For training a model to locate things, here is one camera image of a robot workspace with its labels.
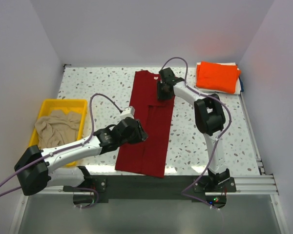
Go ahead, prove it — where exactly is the dark red t shirt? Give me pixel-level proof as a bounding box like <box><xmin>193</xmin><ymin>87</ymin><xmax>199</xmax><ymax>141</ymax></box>
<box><xmin>115</xmin><ymin>70</ymin><xmax>174</xmax><ymax>178</ymax></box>

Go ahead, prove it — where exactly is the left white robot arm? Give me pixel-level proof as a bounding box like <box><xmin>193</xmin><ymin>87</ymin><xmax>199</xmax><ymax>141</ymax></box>
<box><xmin>14</xmin><ymin>117</ymin><xmax>148</xmax><ymax>196</ymax></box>

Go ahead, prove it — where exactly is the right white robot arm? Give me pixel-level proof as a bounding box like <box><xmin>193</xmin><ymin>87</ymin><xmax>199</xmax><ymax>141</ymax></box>
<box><xmin>157</xmin><ymin>68</ymin><xmax>230</xmax><ymax>192</ymax></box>

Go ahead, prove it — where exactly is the folded orange t shirt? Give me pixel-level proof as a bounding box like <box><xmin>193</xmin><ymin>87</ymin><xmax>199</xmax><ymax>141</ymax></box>
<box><xmin>196</xmin><ymin>61</ymin><xmax>242</xmax><ymax>94</ymax></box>

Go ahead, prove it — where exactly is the beige t shirt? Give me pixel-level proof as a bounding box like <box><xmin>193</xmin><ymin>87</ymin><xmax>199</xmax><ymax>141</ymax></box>
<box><xmin>35</xmin><ymin>110</ymin><xmax>82</xmax><ymax>149</ymax></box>

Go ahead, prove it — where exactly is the folded blue t shirt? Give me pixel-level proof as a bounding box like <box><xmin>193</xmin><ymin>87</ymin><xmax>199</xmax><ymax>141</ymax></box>
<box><xmin>239</xmin><ymin>77</ymin><xmax>244</xmax><ymax>93</ymax></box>

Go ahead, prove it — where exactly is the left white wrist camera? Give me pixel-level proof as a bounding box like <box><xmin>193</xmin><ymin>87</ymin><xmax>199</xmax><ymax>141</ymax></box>
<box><xmin>120</xmin><ymin>106</ymin><xmax>135</xmax><ymax>119</ymax></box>

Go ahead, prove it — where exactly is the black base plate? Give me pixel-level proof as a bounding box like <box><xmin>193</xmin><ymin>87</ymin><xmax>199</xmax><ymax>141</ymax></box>
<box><xmin>63</xmin><ymin>175</ymin><xmax>237</xmax><ymax>205</ymax></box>

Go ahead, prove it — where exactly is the aluminium frame rail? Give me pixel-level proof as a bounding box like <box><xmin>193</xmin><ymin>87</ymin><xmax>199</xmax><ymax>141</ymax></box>
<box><xmin>42</xmin><ymin>173</ymin><xmax>280</xmax><ymax>195</ymax></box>

